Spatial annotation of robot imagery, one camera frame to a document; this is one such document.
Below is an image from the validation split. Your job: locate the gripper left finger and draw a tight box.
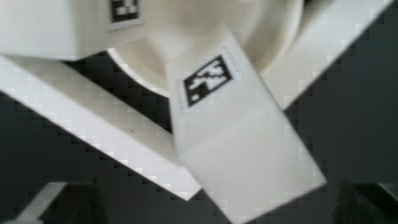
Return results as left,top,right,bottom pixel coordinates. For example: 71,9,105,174
7,180,107,224

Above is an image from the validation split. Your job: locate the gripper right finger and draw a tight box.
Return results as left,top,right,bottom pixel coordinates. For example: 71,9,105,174
334,181,398,224

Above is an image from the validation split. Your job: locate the white stool leg with tag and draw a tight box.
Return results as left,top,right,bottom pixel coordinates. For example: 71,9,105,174
0,0,174,62

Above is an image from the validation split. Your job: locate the white U-shaped wall fence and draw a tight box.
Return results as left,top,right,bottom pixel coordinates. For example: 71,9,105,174
0,0,393,199

